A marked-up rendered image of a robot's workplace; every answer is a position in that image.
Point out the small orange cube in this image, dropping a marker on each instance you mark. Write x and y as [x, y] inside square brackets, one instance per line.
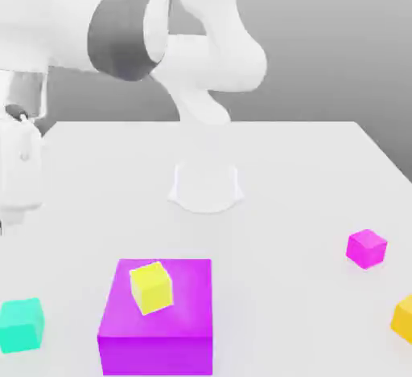
[404, 319]

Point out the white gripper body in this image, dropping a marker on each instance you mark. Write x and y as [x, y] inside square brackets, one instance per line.
[19, 171]

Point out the large purple box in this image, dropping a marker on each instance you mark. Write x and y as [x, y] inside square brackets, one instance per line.
[157, 345]

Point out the small magenta cube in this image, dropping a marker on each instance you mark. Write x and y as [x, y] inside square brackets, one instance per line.
[366, 249]

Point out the small teal cube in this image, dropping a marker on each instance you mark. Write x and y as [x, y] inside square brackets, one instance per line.
[20, 325]

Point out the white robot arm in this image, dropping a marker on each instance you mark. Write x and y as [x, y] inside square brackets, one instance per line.
[222, 62]

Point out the small yellow cube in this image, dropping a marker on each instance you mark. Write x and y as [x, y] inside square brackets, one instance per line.
[151, 290]

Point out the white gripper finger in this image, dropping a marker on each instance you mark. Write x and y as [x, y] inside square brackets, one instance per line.
[13, 217]

